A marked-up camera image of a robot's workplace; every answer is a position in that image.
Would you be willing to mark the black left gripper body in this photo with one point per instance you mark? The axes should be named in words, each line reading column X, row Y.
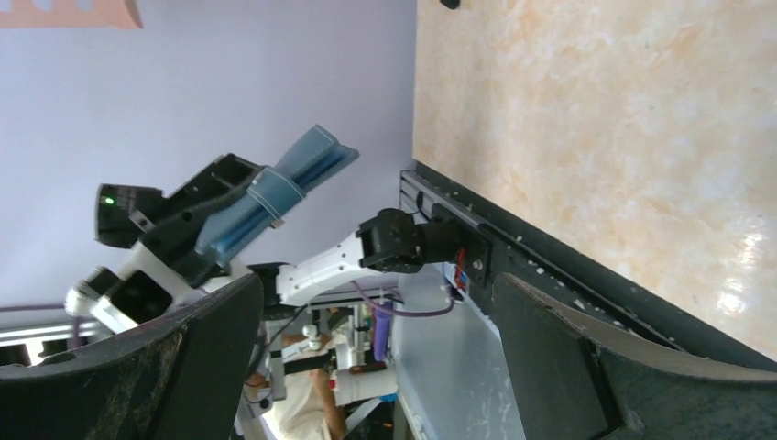
column 162, row 269

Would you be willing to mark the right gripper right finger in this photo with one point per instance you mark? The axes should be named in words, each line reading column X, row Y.
column 576, row 377

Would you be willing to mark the pink perforated music stand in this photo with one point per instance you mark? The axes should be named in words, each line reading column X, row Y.
column 118, row 14

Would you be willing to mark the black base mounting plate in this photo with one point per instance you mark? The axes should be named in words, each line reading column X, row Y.
column 570, row 277

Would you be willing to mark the blue leather card holder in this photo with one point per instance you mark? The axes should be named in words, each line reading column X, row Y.
column 313, row 159

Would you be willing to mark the person in beige clothes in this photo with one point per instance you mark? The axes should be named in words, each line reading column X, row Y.
column 314, row 407

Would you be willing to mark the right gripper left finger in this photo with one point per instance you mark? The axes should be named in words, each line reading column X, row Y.
column 178, row 376

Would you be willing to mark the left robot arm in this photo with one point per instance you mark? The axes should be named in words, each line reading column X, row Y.
column 390, row 242

